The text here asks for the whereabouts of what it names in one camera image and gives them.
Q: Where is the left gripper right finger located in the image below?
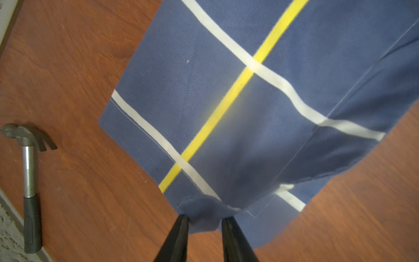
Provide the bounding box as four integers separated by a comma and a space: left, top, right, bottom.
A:
222, 217, 259, 262

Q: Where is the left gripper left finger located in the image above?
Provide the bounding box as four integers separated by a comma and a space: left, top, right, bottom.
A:
154, 215, 189, 262

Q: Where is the blue plaid pillowcase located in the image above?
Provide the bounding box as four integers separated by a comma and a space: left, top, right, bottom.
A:
99, 1, 419, 248

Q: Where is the steel claw hammer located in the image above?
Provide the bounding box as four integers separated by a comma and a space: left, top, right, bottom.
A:
1, 123, 57, 254

